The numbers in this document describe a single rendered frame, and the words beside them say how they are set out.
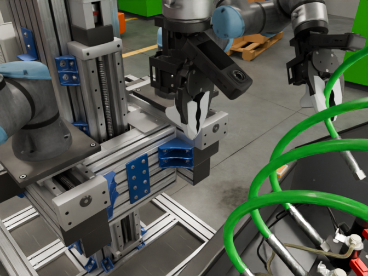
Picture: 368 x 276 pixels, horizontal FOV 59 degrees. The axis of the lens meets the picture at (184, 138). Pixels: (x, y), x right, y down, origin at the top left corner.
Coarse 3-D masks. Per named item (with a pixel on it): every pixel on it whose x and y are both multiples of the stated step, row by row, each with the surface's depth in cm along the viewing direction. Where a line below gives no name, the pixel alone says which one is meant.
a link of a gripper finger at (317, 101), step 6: (318, 78) 67; (306, 84) 70; (318, 84) 67; (324, 84) 67; (306, 90) 70; (318, 90) 67; (306, 96) 70; (312, 96) 67; (318, 96) 66; (324, 96) 67; (300, 102) 71; (306, 102) 70; (312, 102) 67; (318, 102) 66; (324, 102) 66; (318, 108) 66; (324, 108) 66
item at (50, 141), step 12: (48, 120) 81; (60, 120) 86; (24, 132) 80; (36, 132) 81; (48, 132) 82; (60, 132) 85; (12, 144) 84; (24, 144) 81; (36, 144) 81; (48, 144) 83; (60, 144) 85; (24, 156) 82; (36, 156) 82; (48, 156) 83
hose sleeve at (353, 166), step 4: (340, 136) 67; (340, 152) 67; (344, 152) 66; (348, 152) 66; (344, 156) 66; (348, 156) 66; (352, 156) 66; (344, 160) 67; (348, 160) 66; (352, 160) 66; (348, 164) 66; (352, 164) 66; (356, 164) 65; (352, 168) 66; (356, 168) 65; (352, 172) 66
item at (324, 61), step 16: (304, 32) 72; (320, 32) 72; (304, 48) 72; (320, 48) 68; (288, 64) 74; (304, 64) 69; (320, 64) 68; (336, 64) 69; (288, 80) 74; (304, 80) 74
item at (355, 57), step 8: (352, 56) 59; (360, 56) 58; (344, 64) 61; (352, 64) 60; (336, 72) 63; (328, 80) 65; (328, 88) 66; (328, 96) 67; (328, 104) 68; (328, 120) 68; (328, 128) 68; (336, 136) 67
